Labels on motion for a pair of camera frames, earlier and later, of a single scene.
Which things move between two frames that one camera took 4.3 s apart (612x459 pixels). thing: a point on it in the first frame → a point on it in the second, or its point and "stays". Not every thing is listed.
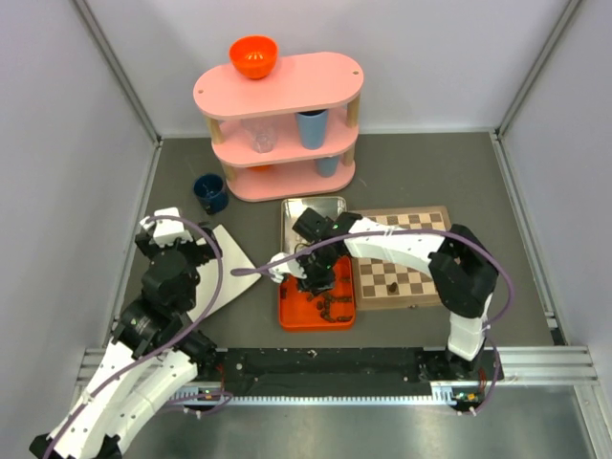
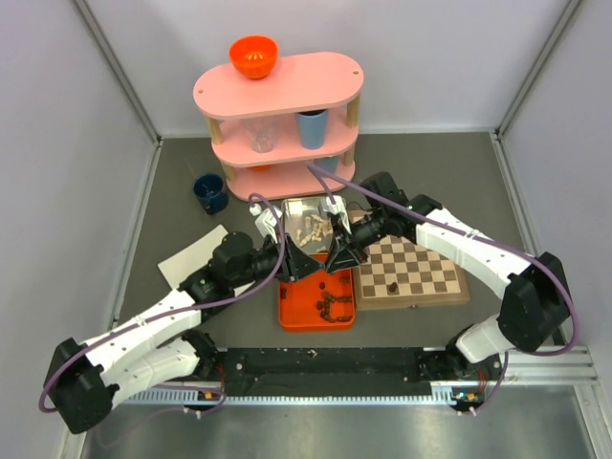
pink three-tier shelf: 291,134 stays
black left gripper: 205,251 → 299,264
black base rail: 474,380 stays
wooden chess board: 383,285 stays
